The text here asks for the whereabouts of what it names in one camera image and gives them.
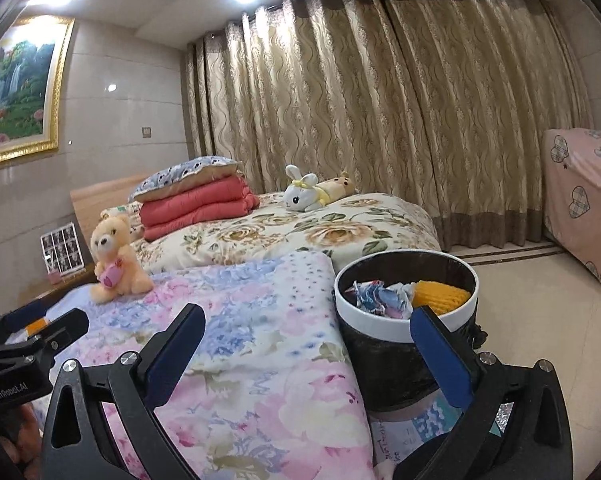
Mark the gold framed landscape painting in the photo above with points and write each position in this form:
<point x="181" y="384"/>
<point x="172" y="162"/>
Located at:
<point x="33" y="55"/>

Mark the brown plush bear lying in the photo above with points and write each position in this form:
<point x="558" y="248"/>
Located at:
<point x="339" y="187"/>

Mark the blue dotted pillow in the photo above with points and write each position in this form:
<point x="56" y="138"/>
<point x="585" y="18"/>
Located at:
<point x="183" y="177"/>

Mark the white trash bin black liner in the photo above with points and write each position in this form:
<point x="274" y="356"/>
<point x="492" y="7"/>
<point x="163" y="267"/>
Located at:
<point x="389" y="369"/>

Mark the left hand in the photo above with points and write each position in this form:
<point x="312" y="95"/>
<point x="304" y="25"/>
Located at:
<point x="21" y="439"/>

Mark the wall switch plate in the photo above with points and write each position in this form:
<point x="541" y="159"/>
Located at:
<point x="146" y="132"/>

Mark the tan teddy bear pink bottle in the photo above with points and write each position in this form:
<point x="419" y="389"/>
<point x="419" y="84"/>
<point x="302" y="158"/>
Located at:
<point x="117" y="269"/>

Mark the paper note with handwriting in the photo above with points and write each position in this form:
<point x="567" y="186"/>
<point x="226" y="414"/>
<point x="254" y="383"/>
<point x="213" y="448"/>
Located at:
<point x="397" y="434"/>

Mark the red blue snack bag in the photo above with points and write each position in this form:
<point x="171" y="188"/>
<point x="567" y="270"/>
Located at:
<point x="393" y="301"/>

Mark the beige patterned curtain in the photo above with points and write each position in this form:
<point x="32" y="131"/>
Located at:
<point x="443" y="103"/>

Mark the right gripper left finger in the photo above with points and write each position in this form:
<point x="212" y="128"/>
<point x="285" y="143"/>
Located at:
<point x="165" y="357"/>

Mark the pink heart-patterned covered furniture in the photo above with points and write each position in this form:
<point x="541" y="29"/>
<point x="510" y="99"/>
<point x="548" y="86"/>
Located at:
<point x="572" y="178"/>

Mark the silver glitter floor mat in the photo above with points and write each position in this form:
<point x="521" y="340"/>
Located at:
<point x="502" y="418"/>

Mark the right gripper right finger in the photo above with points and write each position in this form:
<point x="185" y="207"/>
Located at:
<point x="449" y="357"/>

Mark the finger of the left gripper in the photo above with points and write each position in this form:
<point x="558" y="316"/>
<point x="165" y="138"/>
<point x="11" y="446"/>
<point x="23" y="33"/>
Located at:
<point x="57" y="335"/>
<point x="20" y="318"/>

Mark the folded red quilt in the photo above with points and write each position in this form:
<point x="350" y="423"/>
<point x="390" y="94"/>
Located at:
<point x="227" y="198"/>

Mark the photo frame on nightstand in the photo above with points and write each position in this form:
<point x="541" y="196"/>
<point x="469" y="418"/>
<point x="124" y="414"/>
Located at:
<point x="61" y="251"/>

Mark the white plush rabbit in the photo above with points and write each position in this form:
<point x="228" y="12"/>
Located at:
<point x="303" y="194"/>

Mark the floral beige rose quilt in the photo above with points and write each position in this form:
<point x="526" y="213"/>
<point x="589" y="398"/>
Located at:
<point x="357" y="226"/>

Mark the wooden headboard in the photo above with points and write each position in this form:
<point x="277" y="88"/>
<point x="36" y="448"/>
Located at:
<point x="88" y="202"/>

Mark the pastel floral blanket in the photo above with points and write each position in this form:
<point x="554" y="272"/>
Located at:
<point x="270" y="393"/>

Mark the orange foam fruit net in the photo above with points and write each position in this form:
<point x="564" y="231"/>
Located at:
<point x="440" y="298"/>

